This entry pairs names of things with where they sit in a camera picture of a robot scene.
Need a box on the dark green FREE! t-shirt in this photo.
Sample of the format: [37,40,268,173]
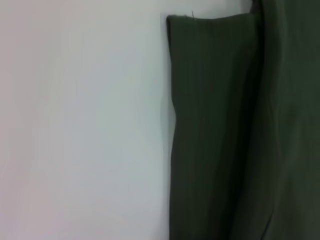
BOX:
[166,0,320,240]

